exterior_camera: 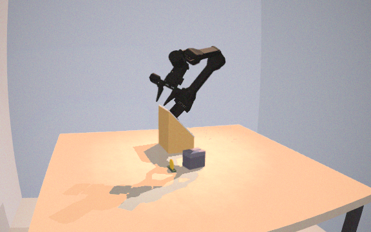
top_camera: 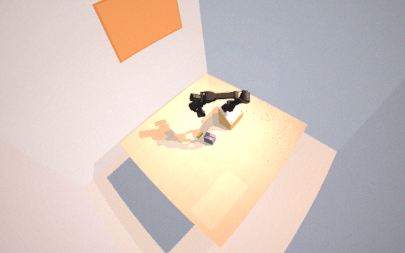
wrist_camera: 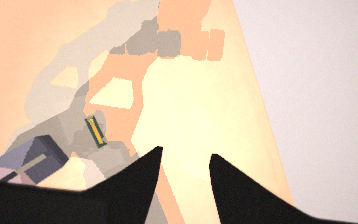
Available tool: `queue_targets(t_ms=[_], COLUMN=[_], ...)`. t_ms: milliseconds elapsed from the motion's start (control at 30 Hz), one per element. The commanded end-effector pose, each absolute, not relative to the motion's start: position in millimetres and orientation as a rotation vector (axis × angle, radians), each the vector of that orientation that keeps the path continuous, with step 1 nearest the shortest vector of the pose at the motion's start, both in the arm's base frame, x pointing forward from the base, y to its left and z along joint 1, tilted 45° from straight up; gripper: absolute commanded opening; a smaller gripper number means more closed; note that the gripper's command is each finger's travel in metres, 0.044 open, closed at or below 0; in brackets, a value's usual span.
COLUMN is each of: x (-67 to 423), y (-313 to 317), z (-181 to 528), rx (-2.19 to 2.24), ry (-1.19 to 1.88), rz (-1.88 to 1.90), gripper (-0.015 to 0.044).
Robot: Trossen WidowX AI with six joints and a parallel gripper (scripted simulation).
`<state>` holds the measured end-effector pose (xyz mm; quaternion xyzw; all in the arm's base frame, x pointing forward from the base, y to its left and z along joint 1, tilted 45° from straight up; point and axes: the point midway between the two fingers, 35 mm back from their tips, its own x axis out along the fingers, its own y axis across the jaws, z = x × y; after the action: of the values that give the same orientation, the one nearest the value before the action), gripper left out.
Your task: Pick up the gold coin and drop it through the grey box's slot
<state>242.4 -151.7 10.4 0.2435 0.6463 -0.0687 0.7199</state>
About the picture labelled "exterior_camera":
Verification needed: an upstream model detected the gold coin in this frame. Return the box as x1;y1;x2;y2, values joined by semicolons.
169;159;174;169

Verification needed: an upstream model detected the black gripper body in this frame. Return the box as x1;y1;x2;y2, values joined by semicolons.
149;69;191;100

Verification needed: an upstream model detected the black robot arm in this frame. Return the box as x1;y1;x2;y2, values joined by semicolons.
164;46;225;118

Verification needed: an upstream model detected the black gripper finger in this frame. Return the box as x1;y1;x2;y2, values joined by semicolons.
156;83;164;102
164;90;179;106

